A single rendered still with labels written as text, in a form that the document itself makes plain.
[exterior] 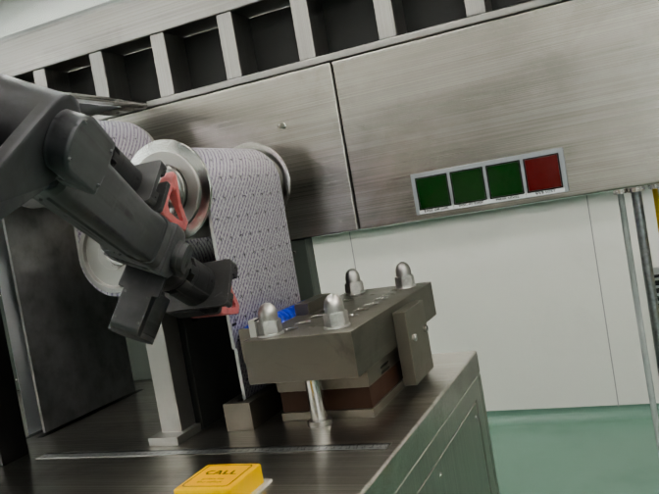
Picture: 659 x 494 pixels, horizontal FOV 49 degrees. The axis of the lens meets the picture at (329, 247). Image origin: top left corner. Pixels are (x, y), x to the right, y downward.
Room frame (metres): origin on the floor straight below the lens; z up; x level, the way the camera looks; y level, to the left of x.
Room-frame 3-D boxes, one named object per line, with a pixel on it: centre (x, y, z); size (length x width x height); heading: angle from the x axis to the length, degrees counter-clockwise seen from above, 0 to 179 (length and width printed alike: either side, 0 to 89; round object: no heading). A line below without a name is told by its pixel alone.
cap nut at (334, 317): (0.96, 0.01, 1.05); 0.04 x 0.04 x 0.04
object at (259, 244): (1.14, 0.11, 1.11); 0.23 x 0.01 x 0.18; 157
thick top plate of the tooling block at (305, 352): (1.13, -0.01, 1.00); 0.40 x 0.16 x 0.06; 157
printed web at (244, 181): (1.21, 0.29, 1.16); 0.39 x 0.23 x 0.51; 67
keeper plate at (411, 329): (1.10, -0.11, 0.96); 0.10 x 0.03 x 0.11; 157
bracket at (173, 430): (1.03, 0.26, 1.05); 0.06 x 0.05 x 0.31; 157
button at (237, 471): (0.77, 0.16, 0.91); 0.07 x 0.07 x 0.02; 67
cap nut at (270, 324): (0.99, 0.10, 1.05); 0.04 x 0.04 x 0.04
